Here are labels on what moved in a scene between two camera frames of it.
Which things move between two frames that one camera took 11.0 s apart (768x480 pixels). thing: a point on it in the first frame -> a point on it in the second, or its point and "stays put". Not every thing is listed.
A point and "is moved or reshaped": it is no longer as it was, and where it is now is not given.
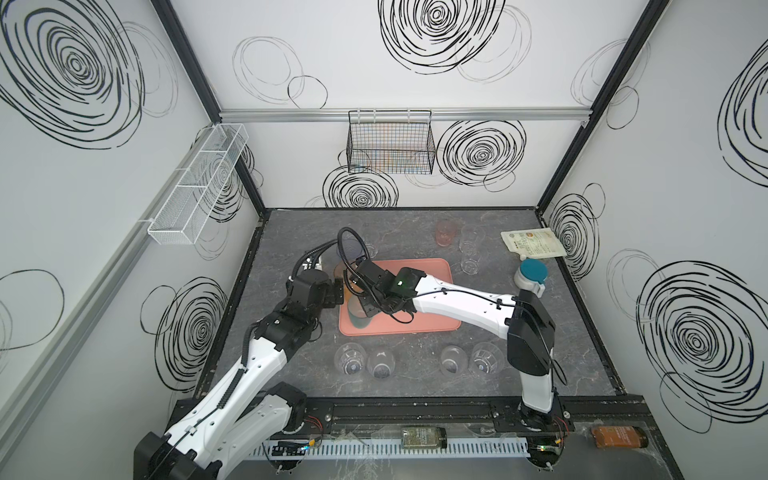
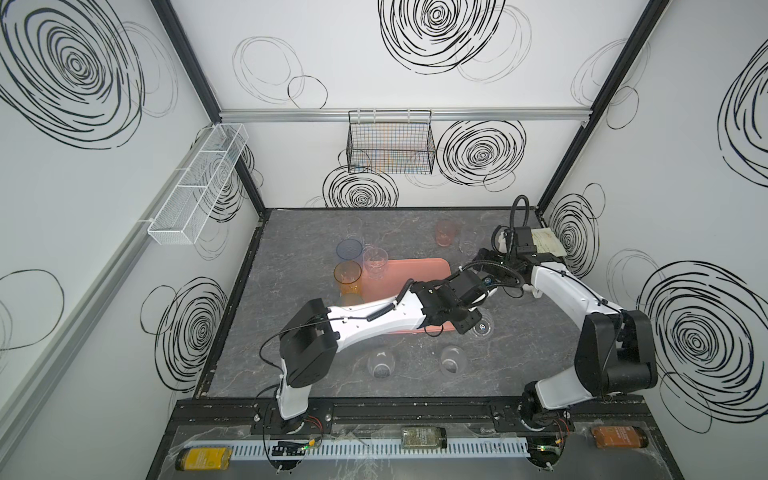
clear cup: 487,358 is moved or reshaped
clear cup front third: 454,360 stays put
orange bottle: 619,436 stays put
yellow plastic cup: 340,271 stays put
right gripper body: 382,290 -> 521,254
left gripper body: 335,291 -> 463,312
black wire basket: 390,142 stays put
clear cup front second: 381,363 stays put
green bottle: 424,437 stays put
